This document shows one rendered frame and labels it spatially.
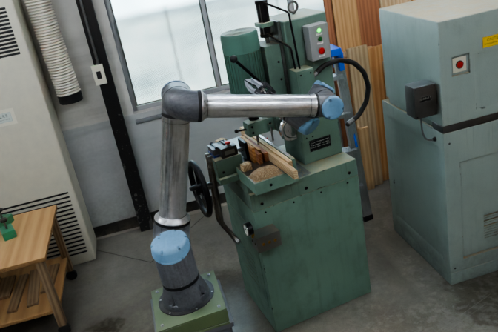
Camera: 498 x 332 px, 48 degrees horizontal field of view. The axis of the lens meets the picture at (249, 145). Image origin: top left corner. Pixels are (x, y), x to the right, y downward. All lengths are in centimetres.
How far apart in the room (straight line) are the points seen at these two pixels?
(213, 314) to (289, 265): 74
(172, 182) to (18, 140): 170
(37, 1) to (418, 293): 274
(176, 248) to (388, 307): 135
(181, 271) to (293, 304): 94
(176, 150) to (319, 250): 105
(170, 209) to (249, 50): 80
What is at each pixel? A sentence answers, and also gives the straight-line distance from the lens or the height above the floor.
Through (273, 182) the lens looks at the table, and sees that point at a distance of 252.
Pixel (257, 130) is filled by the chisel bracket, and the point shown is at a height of 102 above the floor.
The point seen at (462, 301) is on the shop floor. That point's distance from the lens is 317.
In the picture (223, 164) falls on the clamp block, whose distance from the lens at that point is 266.
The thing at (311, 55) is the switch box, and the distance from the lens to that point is 262.
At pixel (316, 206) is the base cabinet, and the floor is 62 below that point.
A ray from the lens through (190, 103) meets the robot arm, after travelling 202.
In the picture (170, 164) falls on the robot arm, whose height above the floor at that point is 115.
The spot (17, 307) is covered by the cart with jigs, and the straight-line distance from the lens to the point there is 356.
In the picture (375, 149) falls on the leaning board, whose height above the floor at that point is 28.
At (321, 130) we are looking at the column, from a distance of 280.
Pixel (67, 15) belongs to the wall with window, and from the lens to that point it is 388.
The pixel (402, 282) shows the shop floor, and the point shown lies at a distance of 329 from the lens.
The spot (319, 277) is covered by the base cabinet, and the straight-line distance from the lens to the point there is 300.
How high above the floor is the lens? 198
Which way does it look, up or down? 22 degrees down
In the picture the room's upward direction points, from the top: 11 degrees counter-clockwise
